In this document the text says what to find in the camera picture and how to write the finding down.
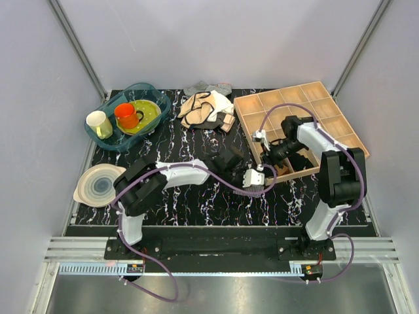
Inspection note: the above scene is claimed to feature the orange mug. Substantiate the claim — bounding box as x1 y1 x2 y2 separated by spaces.
114 103 144 129

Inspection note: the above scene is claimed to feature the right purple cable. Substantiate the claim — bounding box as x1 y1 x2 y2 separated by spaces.
258 103 367 285

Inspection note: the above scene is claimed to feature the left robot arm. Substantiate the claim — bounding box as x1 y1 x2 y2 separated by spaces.
111 147 245 259

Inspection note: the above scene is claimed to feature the grey patterned cloth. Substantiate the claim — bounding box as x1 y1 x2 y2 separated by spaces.
183 81 232 97

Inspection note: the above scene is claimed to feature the rolled black underwear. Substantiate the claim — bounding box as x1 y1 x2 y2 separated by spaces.
288 153 313 172

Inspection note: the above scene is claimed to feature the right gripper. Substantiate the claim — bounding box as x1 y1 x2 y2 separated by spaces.
261 139 306 180

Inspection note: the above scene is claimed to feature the purple cable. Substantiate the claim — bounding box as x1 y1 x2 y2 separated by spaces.
110 163 278 302
258 103 367 285

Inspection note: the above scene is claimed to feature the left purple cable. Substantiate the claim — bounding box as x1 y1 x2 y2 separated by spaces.
110 163 278 302

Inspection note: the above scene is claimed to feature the beige underwear black trim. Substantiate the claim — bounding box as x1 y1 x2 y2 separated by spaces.
177 92 218 130

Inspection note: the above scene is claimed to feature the rolled tan underwear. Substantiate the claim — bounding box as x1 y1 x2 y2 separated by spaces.
274 165 290 176

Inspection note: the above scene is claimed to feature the white cloth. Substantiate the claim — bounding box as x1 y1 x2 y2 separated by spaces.
211 90 234 115

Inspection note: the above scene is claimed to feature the grey striped boxer underwear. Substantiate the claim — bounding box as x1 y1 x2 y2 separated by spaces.
233 185 266 198

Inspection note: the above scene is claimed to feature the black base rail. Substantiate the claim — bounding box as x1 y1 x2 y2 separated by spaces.
103 225 337 274

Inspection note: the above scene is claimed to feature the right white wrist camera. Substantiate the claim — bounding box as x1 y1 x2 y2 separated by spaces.
252 130 270 151

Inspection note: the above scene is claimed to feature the wooden compartment tray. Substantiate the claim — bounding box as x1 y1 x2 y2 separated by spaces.
234 81 366 184

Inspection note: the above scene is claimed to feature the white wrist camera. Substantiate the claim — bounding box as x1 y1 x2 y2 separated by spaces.
252 130 270 151
242 169 264 192

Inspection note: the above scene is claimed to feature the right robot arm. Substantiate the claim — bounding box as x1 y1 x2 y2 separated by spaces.
253 116 367 260

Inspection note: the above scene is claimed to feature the dark grey underwear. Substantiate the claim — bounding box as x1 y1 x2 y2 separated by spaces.
195 113 235 133

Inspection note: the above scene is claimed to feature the cream yellow mug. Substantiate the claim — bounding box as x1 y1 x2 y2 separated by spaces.
86 111 113 139

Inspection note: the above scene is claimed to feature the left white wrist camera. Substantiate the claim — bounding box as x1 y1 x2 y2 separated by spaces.
242 169 264 192

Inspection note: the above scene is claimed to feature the black marble pattern mat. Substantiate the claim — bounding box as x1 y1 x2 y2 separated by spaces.
90 90 319 227

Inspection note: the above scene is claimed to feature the yellow-green dotted plate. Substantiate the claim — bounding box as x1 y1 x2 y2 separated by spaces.
115 100 161 135

